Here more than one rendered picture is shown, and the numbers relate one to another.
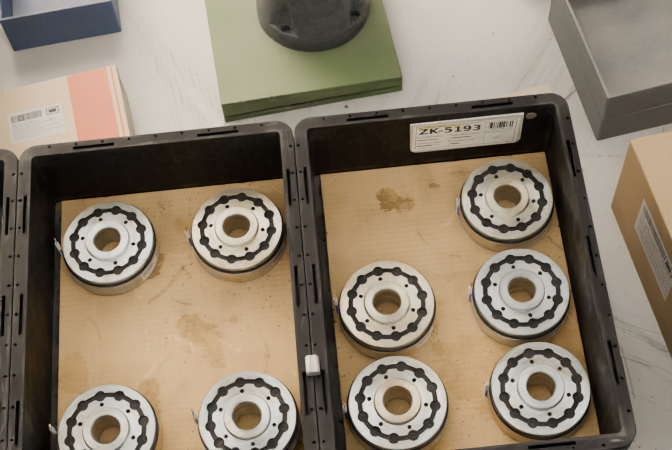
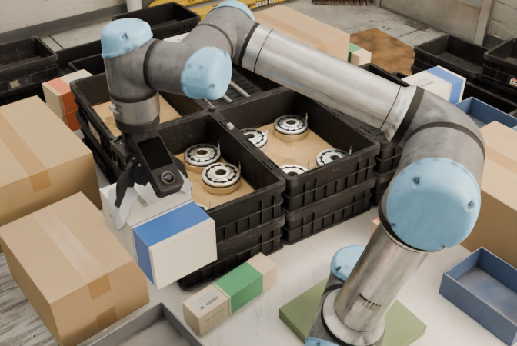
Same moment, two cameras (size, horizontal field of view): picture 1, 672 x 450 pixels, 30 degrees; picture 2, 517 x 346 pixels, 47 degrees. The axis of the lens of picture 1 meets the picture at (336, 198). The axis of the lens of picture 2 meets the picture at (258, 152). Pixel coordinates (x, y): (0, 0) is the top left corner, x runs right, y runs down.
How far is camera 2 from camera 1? 179 cm
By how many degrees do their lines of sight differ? 80
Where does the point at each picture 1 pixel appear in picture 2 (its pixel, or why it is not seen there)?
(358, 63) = (305, 306)
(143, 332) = (304, 154)
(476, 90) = (240, 332)
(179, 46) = (404, 297)
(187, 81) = not seen: hidden behind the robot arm
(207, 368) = (275, 153)
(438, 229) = not seen: hidden behind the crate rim
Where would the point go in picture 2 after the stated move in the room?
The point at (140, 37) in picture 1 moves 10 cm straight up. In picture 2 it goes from (426, 294) to (433, 264)
